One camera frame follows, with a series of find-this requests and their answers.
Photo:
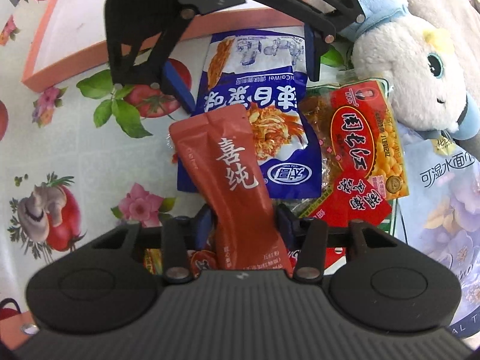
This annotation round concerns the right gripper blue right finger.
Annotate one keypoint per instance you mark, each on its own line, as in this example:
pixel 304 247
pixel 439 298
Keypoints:
pixel 310 238

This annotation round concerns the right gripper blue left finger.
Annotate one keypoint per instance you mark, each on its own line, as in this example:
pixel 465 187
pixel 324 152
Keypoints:
pixel 182 231

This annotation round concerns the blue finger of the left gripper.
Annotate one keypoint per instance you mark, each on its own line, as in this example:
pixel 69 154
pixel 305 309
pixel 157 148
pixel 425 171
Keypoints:
pixel 322 45
pixel 157 69

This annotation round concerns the blue white noodle snack bag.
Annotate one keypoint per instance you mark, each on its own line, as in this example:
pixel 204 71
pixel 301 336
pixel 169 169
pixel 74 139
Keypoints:
pixel 265 71

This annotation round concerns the red yellow tofu snack pack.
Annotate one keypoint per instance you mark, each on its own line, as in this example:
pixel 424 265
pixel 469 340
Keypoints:
pixel 356 146

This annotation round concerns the dark red sachet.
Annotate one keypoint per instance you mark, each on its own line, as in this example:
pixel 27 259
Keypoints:
pixel 218 153

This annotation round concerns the red label spicy strip pack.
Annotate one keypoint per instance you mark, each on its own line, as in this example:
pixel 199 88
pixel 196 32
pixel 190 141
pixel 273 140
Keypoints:
pixel 196 261

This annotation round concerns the pink box lid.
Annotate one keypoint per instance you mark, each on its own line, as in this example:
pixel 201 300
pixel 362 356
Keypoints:
pixel 70 39

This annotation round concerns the fruit print bed sheet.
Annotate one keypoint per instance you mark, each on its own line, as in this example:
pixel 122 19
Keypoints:
pixel 101 164

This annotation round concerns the white blue plush toy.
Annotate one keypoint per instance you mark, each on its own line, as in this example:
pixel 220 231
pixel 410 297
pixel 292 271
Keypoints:
pixel 429 93

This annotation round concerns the blue floral tissue pack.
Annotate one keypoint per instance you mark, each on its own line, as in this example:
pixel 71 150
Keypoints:
pixel 440 215

